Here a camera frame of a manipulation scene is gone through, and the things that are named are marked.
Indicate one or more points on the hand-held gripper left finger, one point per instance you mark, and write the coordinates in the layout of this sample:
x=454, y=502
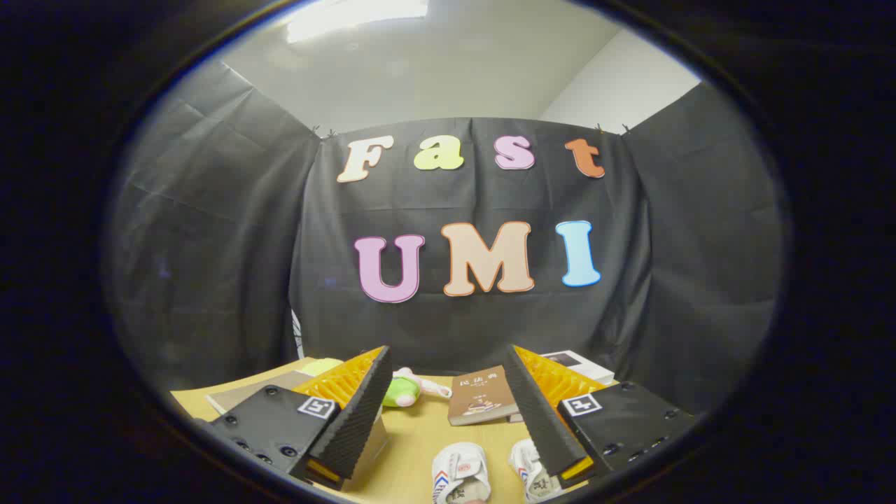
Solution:
x=357, y=420

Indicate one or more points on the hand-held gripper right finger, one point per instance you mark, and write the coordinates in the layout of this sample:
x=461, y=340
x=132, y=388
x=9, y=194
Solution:
x=535, y=413

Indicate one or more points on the white shoe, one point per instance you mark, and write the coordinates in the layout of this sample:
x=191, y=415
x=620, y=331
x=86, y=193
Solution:
x=528, y=469
x=458, y=465

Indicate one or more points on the beige storage box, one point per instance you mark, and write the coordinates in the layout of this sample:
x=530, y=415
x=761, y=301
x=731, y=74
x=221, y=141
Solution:
x=252, y=393

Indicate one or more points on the pink pig plush toy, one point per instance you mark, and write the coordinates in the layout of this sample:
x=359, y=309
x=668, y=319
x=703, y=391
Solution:
x=399, y=392

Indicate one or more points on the brown book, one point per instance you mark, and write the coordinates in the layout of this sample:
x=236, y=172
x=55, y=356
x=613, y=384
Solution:
x=479, y=395

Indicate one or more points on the white book with dark photo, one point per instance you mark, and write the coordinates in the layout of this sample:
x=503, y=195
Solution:
x=581, y=365

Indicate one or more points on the black backdrop cloth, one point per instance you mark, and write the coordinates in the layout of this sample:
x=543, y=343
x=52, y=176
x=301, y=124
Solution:
x=455, y=329

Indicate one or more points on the ceiling light panel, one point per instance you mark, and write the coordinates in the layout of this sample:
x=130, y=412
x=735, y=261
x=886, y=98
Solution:
x=353, y=17

